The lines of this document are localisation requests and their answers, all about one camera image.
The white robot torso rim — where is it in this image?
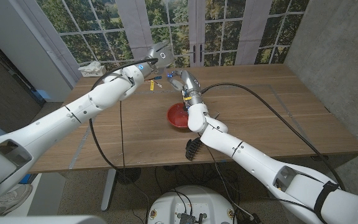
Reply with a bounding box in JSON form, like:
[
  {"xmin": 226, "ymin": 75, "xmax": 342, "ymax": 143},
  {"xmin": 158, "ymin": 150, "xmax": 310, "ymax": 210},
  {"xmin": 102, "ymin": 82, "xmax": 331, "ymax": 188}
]
[{"xmin": 0, "ymin": 215, "xmax": 107, "ymax": 224}]

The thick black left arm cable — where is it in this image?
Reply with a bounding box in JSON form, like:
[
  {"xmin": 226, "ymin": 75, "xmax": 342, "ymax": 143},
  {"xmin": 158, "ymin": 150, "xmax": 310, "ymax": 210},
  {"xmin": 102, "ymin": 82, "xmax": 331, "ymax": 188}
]
[{"xmin": 88, "ymin": 57, "xmax": 160, "ymax": 171}]

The grey sneaker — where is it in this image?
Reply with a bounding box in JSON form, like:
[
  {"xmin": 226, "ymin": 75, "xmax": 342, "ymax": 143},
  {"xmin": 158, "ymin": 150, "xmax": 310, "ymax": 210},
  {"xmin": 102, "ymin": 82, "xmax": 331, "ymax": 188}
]
[{"xmin": 0, "ymin": 183, "xmax": 34, "ymax": 217}]

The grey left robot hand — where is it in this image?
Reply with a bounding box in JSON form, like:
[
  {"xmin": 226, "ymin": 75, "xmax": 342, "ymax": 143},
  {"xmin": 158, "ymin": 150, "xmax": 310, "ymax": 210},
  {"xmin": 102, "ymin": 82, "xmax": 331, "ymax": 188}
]
[{"xmin": 145, "ymin": 40, "xmax": 175, "ymax": 74}]

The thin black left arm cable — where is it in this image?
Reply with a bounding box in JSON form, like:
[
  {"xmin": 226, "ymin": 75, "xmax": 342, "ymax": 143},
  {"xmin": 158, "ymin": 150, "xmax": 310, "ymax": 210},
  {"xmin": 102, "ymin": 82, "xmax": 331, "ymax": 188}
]
[{"xmin": 119, "ymin": 101, "xmax": 127, "ymax": 187}]

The red bowl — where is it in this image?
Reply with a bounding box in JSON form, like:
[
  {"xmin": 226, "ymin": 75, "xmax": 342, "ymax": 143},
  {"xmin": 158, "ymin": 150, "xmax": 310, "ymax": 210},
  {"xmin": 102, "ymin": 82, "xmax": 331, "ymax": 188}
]
[{"xmin": 166, "ymin": 102, "xmax": 190, "ymax": 129}]

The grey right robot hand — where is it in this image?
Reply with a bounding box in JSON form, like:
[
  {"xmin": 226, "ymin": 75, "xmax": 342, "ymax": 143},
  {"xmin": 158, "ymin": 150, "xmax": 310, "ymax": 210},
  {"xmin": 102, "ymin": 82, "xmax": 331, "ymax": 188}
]
[{"xmin": 166, "ymin": 70, "xmax": 203, "ymax": 105}]

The printed window backdrop cloth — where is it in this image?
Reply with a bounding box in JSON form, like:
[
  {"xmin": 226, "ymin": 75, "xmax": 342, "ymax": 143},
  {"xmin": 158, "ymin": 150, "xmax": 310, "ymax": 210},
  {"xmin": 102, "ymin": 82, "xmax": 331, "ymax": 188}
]
[{"xmin": 22, "ymin": 0, "xmax": 310, "ymax": 71}]

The white table leg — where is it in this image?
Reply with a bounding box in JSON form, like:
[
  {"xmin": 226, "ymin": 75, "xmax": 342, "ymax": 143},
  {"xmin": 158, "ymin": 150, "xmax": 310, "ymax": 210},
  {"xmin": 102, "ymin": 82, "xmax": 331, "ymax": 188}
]
[{"xmin": 100, "ymin": 167, "xmax": 117, "ymax": 212}]

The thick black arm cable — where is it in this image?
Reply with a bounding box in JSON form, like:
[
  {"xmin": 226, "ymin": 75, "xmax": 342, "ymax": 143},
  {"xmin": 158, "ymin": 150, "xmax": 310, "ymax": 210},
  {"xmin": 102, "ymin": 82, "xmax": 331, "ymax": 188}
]
[
  {"xmin": 88, "ymin": 57, "xmax": 160, "ymax": 171},
  {"xmin": 200, "ymin": 82, "xmax": 347, "ymax": 191}
]

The black hair claw clip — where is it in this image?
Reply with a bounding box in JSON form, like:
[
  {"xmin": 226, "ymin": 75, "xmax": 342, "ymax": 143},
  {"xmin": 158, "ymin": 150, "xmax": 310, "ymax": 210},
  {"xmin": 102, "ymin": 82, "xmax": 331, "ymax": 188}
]
[{"xmin": 185, "ymin": 138, "xmax": 203, "ymax": 161}]

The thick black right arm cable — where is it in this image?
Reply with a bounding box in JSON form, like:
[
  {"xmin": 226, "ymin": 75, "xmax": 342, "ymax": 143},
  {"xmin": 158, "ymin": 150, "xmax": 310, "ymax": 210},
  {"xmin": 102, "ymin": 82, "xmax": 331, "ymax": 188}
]
[{"xmin": 200, "ymin": 82, "xmax": 347, "ymax": 191}]

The black ribbed round disc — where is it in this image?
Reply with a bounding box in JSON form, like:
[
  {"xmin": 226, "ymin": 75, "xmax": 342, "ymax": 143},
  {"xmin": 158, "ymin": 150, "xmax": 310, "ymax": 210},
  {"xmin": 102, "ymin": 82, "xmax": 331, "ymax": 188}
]
[{"xmin": 116, "ymin": 167, "xmax": 142, "ymax": 185}]

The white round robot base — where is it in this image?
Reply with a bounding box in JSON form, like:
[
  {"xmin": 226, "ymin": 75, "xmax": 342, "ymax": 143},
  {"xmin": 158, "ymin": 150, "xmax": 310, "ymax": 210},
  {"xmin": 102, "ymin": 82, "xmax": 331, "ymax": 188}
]
[{"xmin": 147, "ymin": 185, "xmax": 236, "ymax": 224}]

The black floor cable tangle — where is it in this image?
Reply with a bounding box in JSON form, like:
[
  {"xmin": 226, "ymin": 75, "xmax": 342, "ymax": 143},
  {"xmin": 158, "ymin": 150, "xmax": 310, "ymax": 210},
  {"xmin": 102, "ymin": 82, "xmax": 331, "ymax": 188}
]
[{"xmin": 154, "ymin": 161, "xmax": 260, "ymax": 224}]

